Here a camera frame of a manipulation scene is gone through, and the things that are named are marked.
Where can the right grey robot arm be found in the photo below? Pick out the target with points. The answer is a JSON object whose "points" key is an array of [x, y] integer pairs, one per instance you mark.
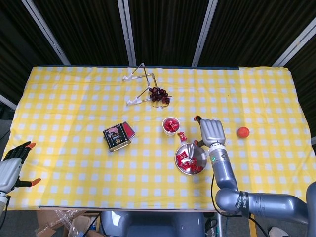
{"points": [[223, 172]]}

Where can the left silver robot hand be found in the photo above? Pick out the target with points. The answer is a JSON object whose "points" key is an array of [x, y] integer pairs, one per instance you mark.
{"points": [[8, 172]]}

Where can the dark red grape bunch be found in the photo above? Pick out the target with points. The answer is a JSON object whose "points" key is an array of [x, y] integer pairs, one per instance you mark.
{"points": [[158, 95]]}

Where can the metal table leg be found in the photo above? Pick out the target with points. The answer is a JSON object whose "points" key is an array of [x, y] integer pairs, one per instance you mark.
{"points": [[221, 227]]}

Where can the clear plastic wrap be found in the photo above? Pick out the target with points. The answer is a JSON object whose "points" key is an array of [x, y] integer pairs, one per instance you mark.
{"points": [[66, 222]]}

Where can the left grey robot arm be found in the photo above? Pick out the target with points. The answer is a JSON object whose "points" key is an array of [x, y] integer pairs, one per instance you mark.
{"points": [[3, 202]]}

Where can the yellow white checkered tablecloth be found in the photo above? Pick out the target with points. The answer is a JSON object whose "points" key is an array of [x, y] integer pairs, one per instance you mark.
{"points": [[74, 98]]}

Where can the brown cardboard box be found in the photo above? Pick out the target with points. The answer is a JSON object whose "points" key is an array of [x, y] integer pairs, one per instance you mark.
{"points": [[47, 222]]}

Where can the white sneaker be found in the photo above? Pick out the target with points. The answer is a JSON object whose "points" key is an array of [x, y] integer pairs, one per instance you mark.
{"points": [[277, 232]]}

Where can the white paper cup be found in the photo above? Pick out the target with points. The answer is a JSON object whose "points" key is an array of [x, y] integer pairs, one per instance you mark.
{"points": [[166, 134]]}

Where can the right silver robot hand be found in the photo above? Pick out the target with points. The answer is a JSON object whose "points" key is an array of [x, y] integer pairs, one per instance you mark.
{"points": [[212, 133]]}

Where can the black gold luncheon meat tin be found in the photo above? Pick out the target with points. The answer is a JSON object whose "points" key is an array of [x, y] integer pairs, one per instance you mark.
{"points": [[116, 137]]}

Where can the grey robot torso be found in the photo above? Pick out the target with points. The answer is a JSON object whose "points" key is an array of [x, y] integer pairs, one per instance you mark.
{"points": [[153, 224]]}

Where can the grey aluminium frame post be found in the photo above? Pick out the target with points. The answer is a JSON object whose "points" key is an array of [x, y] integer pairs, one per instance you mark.
{"points": [[205, 32], [127, 32], [46, 32], [293, 43], [8, 103]]}

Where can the thin brown twig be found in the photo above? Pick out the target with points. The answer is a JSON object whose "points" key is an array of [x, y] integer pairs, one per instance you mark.
{"points": [[159, 107]]}

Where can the black pleated curtain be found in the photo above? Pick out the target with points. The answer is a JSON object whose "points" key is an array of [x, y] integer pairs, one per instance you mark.
{"points": [[86, 29]]}

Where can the silver metal plate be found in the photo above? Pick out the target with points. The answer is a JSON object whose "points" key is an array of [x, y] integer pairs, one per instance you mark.
{"points": [[195, 150]]}

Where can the orange red peach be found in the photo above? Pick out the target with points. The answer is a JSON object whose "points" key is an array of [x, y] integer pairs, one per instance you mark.
{"points": [[243, 132]]}

